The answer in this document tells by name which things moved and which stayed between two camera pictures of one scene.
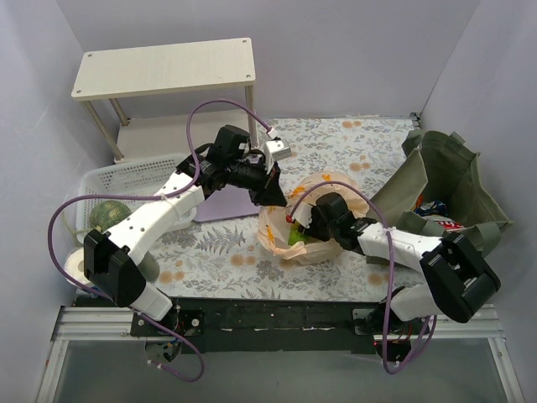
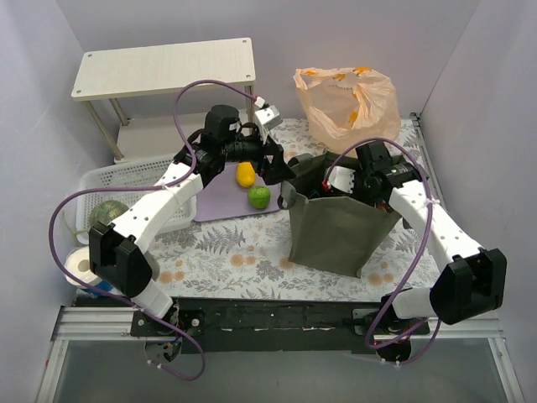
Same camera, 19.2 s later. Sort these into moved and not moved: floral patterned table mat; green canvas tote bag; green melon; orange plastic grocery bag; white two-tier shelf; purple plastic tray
Moved: orange plastic grocery bag; green canvas tote bag
Not moved: floral patterned table mat; green melon; white two-tier shelf; purple plastic tray
